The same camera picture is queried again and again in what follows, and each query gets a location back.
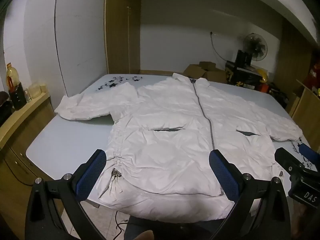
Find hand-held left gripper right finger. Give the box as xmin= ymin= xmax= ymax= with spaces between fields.
xmin=209 ymin=149 xmax=292 ymax=240

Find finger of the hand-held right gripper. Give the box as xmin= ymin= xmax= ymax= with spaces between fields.
xmin=274 ymin=147 xmax=310 ymax=173
xmin=298 ymin=143 xmax=320 ymax=167

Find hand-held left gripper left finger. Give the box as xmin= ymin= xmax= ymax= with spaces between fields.
xmin=25 ymin=149 xmax=107 ymax=240

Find white zip jacket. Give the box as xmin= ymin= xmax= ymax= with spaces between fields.
xmin=54 ymin=72 xmax=304 ymax=222

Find person's right forearm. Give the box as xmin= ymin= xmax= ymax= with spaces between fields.
xmin=291 ymin=201 xmax=320 ymax=240

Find wooden shelf unit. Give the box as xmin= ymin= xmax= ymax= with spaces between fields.
xmin=286 ymin=79 xmax=320 ymax=153

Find person's dark trousers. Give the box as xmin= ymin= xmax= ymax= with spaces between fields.
xmin=124 ymin=215 xmax=227 ymax=240

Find wooden side cabinet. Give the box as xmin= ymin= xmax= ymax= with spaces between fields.
xmin=0 ymin=87 xmax=66 ymax=233

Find yellow helmet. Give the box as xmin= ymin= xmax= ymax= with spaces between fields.
xmin=256 ymin=69 xmax=269 ymax=83

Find black box with yellow print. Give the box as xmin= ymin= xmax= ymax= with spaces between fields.
xmin=225 ymin=61 xmax=263 ymax=91

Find cardboard box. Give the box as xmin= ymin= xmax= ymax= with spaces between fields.
xmin=183 ymin=64 xmax=208 ymax=79
xmin=199 ymin=61 xmax=217 ymax=72
xmin=205 ymin=69 xmax=228 ymax=84

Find translucent plastic box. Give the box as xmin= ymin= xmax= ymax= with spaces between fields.
xmin=28 ymin=82 xmax=42 ymax=98

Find black ribbed container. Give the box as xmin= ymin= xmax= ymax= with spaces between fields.
xmin=9 ymin=82 xmax=27 ymax=111

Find dark bag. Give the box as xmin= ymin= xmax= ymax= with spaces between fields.
xmin=0 ymin=91 xmax=13 ymax=126

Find small black box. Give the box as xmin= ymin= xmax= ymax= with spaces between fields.
xmin=235 ymin=50 xmax=252 ymax=68

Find black standing fan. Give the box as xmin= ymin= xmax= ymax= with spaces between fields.
xmin=243 ymin=33 xmax=268 ymax=62

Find orange drink bottle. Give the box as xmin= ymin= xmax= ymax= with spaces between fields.
xmin=6 ymin=63 xmax=22 ymax=91

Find wooden wardrobe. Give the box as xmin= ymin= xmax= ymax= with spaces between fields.
xmin=103 ymin=0 xmax=143 ymax=75

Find black floor cable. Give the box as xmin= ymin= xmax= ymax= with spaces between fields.
xmin=114 ymin=211 xmax=129 ymax=240

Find wall power cable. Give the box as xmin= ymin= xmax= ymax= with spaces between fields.
xmin=210 ymin=31 xmax=248 ymax=62

